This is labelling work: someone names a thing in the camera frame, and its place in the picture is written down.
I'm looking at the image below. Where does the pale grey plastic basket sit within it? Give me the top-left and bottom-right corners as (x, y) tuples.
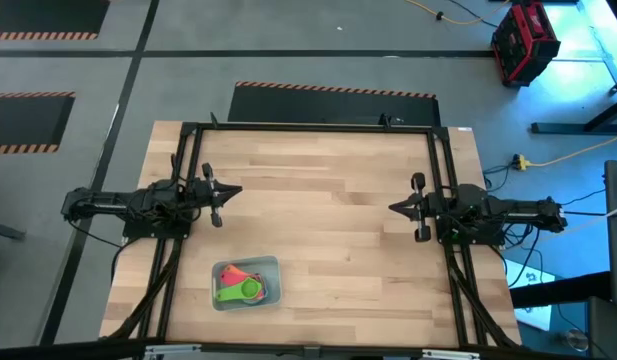
(211, 254), (283, 313)

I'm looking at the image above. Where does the round metal can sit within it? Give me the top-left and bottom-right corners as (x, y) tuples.
(561, 328), (589, 353)

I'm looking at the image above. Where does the black mat with hazard stripe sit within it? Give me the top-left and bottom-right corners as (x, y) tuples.
(0, 0), (112, 41)
(227, 80), (442, 127)
(0, 91), (77, 155)

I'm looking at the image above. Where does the yellow extension cord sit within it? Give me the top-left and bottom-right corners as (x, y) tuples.
(527, 132), (617, 169)

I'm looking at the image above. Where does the black bar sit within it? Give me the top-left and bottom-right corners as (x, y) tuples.
(509, 271), (614, 310)

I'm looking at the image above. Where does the grey chair leg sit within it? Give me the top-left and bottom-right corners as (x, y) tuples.
(0, 219), (27, 242)

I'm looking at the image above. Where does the yellow floor cable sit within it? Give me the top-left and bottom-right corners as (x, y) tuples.
(405, 0), (512, 26)

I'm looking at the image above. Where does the green measuring cup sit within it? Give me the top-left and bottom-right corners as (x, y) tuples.
(215, 278), (264, 303)

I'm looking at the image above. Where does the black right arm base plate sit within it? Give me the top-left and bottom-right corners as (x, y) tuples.
(434, 204), (507, 247)

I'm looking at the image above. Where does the red and black toolbox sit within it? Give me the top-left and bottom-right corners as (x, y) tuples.
(490, 1), (562, 88)

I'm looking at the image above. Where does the black desk leg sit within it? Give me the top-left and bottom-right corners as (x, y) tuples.
(531, 94), (617, 136)

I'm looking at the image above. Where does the black aluminium table frame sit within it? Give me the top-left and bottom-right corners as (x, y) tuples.
(100, 112), (522, 360)

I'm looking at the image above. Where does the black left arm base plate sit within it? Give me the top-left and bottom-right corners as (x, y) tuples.
(121, 207), (192, 240)

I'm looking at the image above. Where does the pink measuring cup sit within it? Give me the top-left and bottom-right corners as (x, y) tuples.
(220, 269), (267, 303)

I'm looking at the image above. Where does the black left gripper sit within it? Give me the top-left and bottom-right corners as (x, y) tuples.
(185, 162), (243, 229)

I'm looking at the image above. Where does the white cable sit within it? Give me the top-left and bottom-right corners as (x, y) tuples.
(562, 199), (617, 244)

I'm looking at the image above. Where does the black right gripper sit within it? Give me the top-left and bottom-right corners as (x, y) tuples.
(387, 172), (454, 244)

